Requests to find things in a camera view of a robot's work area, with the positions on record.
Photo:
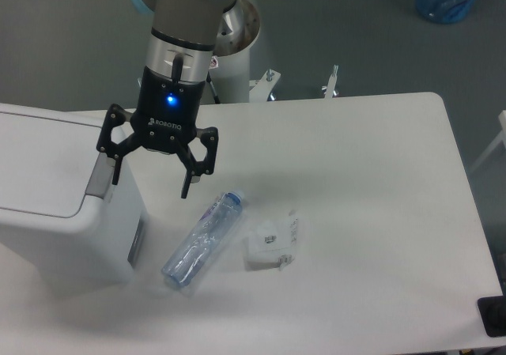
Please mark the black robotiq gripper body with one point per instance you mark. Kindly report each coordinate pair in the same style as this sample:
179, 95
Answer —
165, 118

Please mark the white push-lid trash can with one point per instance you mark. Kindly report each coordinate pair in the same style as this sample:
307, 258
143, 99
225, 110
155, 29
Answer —
60, 209

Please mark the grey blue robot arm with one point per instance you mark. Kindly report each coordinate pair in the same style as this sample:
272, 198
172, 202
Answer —
181, 45

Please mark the clear plastic water bottle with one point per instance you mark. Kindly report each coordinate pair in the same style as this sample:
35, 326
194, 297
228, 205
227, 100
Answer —
204, 241

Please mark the white face mask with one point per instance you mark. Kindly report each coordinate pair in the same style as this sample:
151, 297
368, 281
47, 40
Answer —
271, 243

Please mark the black device at table edge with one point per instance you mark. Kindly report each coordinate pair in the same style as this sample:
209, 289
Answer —
492, 312

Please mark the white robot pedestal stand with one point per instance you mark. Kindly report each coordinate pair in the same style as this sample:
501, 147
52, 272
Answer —
227, 69

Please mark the white frame at right edge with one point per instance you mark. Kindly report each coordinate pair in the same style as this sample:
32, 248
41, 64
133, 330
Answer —
493, 150

